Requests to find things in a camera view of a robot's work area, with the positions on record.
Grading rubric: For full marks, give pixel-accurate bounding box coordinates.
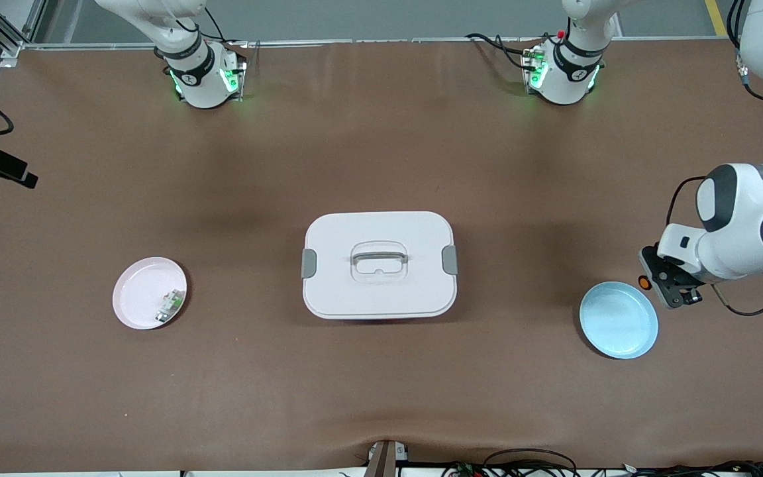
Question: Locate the white lidded storage box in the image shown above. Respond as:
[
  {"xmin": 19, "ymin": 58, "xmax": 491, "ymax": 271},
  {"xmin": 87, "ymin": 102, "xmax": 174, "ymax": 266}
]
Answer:
[{"xmin": 301, "ymin": 211, "xmax": 459, "ymax": 321}]

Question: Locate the light blue round plate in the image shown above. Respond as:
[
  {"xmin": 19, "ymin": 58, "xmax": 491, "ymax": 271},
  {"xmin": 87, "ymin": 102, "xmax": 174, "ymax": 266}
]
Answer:
[{"xmin": 579, "ymin": 281, "xmax": 659, "ymax": 360}]

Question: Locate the pink round plate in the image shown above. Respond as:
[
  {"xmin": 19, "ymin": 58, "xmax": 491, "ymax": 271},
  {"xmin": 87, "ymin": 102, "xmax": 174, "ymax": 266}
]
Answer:
[{"xmin": 112, "ymin": 256, "xmax": 189, "ymax": 331}]

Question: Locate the brown table mat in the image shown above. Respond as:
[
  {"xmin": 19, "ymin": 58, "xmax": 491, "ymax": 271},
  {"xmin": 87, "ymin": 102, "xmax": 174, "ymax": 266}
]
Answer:
[{"xmin": 0, "ymin": 38, "xmax": 763, "ymax": 474}]

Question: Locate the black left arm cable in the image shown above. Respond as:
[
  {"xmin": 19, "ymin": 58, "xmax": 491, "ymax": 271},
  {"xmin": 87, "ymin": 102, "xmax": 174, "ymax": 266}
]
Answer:
[{"xmin": 666, "ymin": 0, "xmax": 763, "ymax": 317}]

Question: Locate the aluminium frame post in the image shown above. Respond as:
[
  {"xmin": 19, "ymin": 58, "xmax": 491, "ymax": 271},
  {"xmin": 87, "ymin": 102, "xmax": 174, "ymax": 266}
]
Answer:
[{"xmin": 0, "ymin": 0, "xmax": 48, "ymax": 67}]

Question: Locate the black cable bundle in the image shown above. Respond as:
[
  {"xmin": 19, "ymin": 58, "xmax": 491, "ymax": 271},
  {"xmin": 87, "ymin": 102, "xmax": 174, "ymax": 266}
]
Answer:
[{"xmin": 441, "ymin": 449, "xmax": 763, "ymax": 477}]

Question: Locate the green white switch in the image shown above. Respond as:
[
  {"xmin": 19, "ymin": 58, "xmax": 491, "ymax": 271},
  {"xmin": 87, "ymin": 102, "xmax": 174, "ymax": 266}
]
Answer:
[{"xmin": 155, "ymin": 290, "xmax": 187, "ymax": 325}]

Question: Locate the black arm base cable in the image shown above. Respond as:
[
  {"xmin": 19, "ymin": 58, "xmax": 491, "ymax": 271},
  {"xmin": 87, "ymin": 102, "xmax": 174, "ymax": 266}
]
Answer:
[{"xmin": 466, "ymin": 33, "xmax": 534, "ymax": 70}]

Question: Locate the metal table edge bracket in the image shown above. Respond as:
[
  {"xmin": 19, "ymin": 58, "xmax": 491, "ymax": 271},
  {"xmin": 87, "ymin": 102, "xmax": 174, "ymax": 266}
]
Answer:
[{"xmin": 367, "ymin": 439, "xmax": 410, "ymax": 477}]

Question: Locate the silver table edge rail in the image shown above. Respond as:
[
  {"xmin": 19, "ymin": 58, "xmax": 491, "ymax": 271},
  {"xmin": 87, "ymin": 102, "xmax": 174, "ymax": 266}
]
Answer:
[{"xmin": 21, "ymin": 36, "xmax": 746, "ymax": 52}]

